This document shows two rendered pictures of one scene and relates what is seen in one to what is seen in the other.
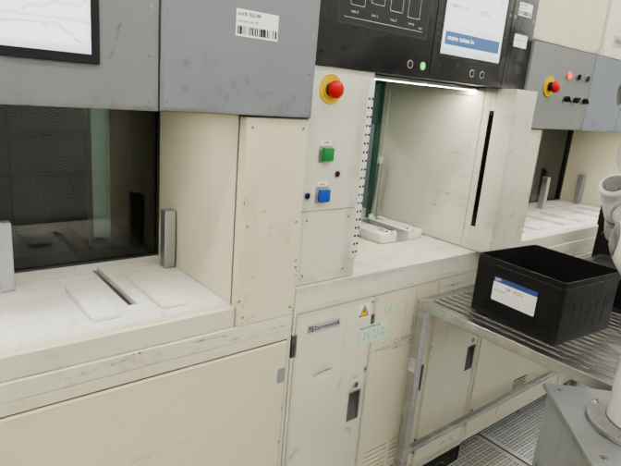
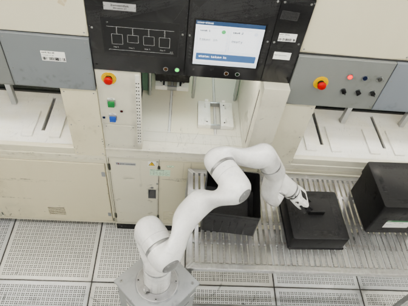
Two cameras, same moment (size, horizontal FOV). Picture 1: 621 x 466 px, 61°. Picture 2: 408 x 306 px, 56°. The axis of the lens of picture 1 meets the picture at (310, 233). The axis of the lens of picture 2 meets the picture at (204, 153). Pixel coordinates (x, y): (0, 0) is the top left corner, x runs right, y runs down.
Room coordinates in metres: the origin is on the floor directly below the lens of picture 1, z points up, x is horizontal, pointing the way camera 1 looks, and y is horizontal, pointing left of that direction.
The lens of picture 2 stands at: (0.40, -1.15, 2.50)
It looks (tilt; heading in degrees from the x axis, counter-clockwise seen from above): 49 degrees down; 33
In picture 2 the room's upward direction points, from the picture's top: 9 degrees clockwise
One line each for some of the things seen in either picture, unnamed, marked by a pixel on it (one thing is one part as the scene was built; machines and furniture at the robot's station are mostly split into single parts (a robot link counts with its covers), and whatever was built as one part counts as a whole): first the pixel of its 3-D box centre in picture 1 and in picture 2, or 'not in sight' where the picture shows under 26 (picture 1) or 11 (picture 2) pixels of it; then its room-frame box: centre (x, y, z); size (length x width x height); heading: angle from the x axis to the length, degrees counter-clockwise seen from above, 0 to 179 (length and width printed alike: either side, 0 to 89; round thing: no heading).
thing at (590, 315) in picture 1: (542, 289); (230, 201); (1.45, -0.68, 0.85); 0.28 x 0.28 x 0.17; 35
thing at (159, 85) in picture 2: not in sight; (172, 77); (1.93, 0.16, 0.89); 0.22 x 0.21 x 0.04; 40
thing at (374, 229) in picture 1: (381, 227); (215, 114); (1.86, -0.25, 0.89); 0.22 x 0.21 x 0.04; 40
